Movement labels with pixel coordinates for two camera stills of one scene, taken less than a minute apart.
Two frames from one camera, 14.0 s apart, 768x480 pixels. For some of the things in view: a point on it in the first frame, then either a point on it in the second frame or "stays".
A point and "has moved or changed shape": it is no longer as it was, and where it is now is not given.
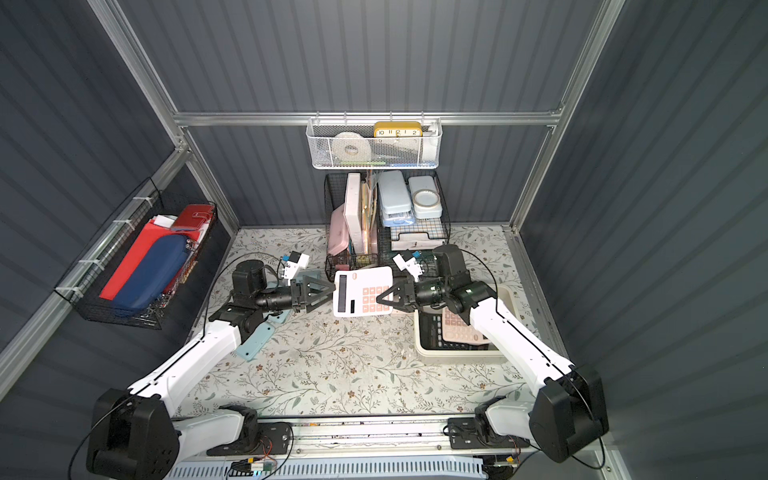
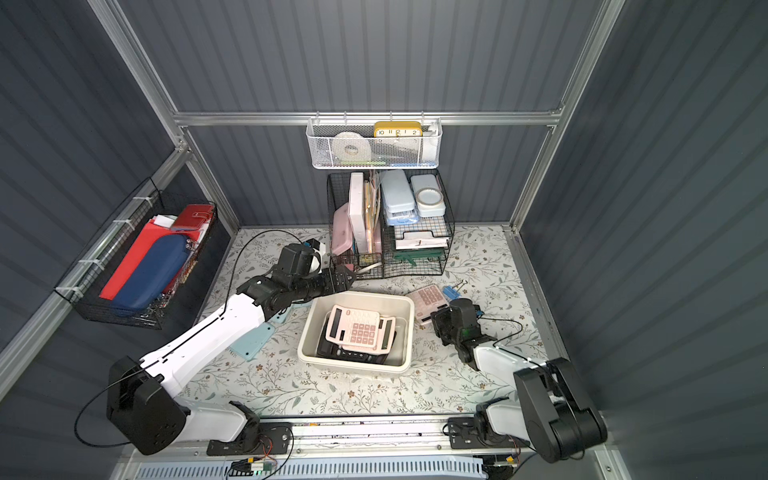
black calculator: x=431 y=334 -> x=327 y=349
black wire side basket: x=141 y=266 stays
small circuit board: x=251 y=466 stays
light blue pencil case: x=395 y=201 stays
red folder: x=124 y=270 stays
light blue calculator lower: x=260 y=335 stays
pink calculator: x=456 y=329 has moved or changed shape
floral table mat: x=315 y=363 stays
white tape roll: x=350 y=146 stays
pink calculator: x=355 y=292 -> x=352 y=326
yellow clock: x=398 y=129 stays
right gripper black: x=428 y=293 -> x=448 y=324
